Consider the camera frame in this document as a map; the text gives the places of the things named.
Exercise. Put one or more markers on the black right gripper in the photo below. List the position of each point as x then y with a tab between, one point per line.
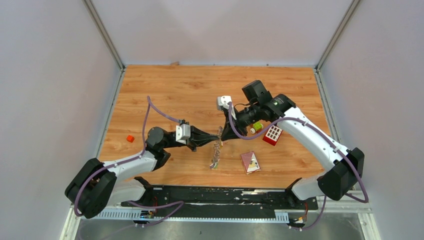
227	133

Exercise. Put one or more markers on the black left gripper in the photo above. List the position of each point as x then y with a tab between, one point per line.
195	140

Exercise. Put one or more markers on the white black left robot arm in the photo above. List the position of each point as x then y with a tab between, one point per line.
101	184

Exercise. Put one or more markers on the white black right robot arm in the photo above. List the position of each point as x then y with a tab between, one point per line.
343	167

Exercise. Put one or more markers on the toy brick car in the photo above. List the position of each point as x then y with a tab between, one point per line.
256	127

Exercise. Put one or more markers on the playing card box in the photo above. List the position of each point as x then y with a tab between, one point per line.
250	162

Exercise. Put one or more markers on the red white toy brick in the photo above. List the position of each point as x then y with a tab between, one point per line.
272	135

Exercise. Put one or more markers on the small orange brick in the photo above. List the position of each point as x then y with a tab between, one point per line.
130	138

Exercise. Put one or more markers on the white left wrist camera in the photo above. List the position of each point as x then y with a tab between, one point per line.
182	132

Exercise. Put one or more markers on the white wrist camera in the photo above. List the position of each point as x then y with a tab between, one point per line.
223	105
182	132

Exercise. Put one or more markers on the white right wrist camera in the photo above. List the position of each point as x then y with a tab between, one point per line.
223	105

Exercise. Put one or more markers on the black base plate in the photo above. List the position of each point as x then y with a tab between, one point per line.
221	202

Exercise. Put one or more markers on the slotted white cable duct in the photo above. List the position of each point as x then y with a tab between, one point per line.
280	217

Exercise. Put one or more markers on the aluminium frame rail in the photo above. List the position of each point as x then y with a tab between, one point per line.
345	205

